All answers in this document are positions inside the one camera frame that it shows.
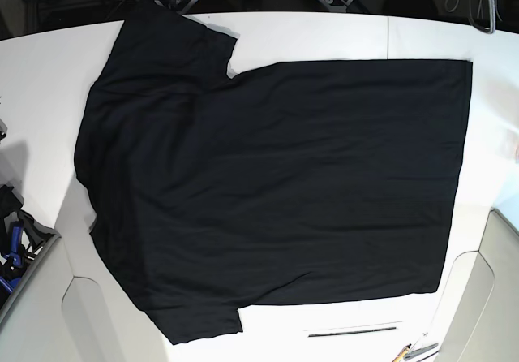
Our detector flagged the black T-shirt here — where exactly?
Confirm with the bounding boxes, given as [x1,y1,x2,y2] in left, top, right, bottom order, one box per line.
[74,2,473,344]

